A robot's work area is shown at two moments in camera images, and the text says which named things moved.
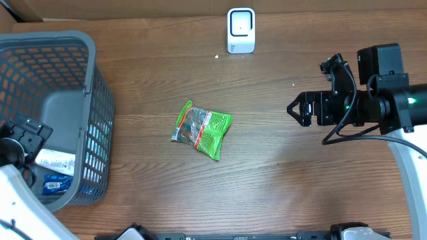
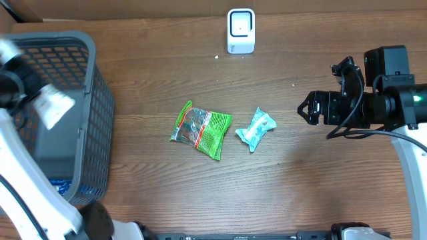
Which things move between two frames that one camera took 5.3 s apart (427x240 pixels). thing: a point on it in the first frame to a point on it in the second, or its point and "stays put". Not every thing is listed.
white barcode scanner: (241, 29) stays put
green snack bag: (204, 129) stays put
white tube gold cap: (63, 163) to (52, 105)
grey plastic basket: (55, 78) stays put
